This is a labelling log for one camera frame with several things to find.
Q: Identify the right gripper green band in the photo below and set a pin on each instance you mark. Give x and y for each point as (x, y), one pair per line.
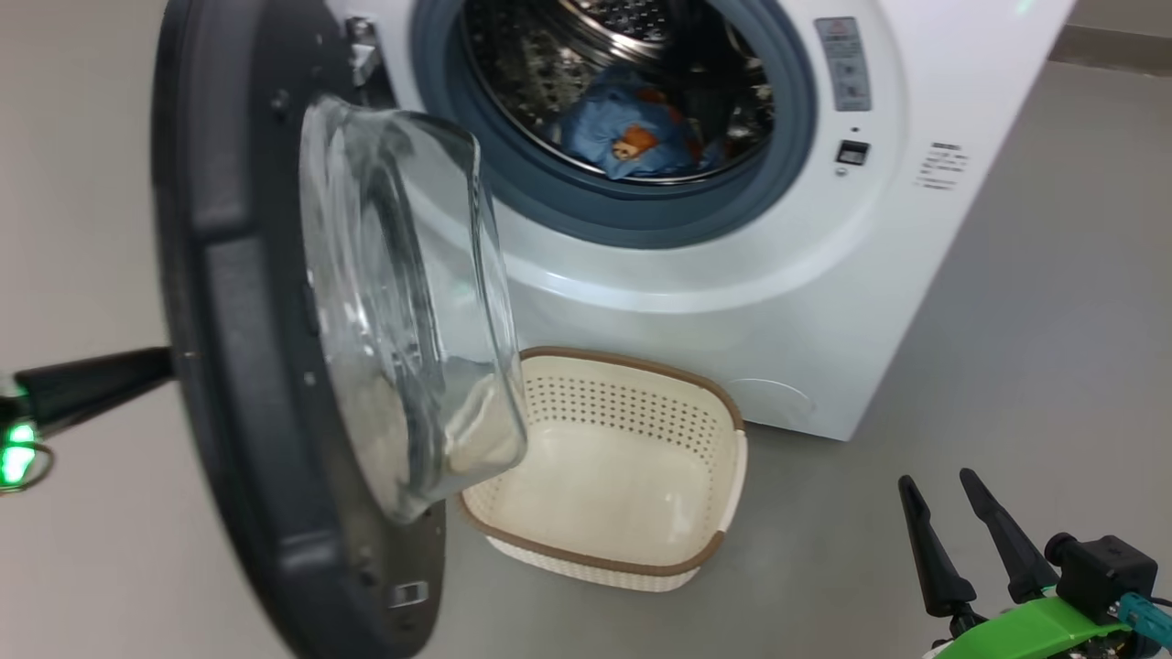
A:
(1035, 631)

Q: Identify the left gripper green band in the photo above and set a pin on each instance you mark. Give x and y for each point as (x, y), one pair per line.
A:
(14, 448)

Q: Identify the dark round washing machine door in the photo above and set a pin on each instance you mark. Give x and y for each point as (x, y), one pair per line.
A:
(238, 275)

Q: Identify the small blue bear-print garment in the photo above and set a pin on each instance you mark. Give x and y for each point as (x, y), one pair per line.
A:
(604, 124)

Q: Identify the white front-load washing machine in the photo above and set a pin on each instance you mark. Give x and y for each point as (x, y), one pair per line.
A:
(870, 275)

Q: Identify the cream perforated laundry basket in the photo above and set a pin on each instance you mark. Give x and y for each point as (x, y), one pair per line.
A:
(623, 476)

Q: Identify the grey rubber door gasket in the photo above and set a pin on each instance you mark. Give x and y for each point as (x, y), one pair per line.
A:
(641, 210)

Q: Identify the steel washing machine drum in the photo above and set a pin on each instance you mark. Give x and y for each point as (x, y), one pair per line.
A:
(522, 73)

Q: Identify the teal connector of right gripper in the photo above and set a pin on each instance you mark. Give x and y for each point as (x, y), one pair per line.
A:
(1149, 618)

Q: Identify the round white filter cover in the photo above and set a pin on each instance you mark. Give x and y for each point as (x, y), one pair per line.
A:
(774, 403)

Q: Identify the grey instruction label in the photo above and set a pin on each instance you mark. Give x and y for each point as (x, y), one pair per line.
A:
(842, 64)

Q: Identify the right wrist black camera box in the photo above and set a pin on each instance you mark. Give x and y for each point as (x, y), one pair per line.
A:
(1103, 572)

